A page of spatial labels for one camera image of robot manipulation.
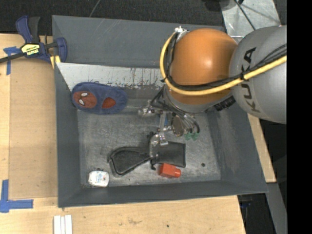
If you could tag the grey metal bin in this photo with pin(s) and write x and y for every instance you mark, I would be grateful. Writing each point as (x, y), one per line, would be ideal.
(122, 45)

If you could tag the red plastic block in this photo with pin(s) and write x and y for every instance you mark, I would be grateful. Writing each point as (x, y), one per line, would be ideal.
(168, 170)

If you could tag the blue cloth mask red face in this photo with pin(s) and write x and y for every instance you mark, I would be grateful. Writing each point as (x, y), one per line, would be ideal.
(100, 97)

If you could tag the white small packet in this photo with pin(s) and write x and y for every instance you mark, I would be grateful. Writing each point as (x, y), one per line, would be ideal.
(98, 178)

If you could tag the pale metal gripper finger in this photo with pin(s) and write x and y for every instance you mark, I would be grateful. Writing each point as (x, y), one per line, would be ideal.
(163, 140)
(153, 147)

